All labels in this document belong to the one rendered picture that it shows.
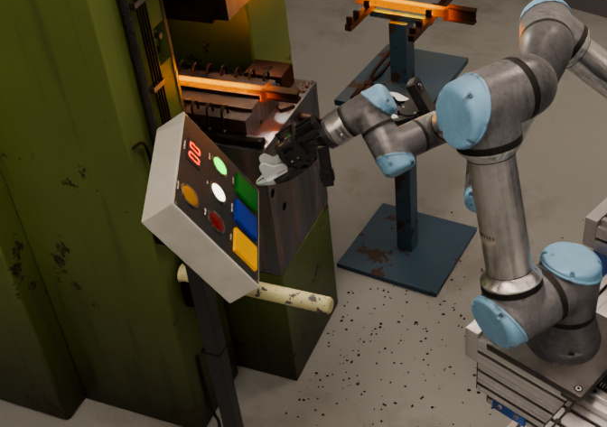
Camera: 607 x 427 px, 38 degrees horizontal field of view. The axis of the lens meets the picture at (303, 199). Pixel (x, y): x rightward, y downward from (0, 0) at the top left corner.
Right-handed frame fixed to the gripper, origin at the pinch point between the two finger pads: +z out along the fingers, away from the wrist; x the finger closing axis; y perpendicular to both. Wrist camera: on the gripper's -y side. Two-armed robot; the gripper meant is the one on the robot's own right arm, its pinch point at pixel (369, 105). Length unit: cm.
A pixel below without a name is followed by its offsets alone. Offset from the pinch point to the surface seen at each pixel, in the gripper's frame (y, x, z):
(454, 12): -1, 54, -8
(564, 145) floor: 100, 141, -35
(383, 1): -2, 57, 15
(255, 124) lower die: 6.1, -7.3, 30.7
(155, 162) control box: -17, -58, 27
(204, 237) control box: -11, -71, 10
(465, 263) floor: 100, 56, -13
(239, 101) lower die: 1.0, -5.0, 35.7
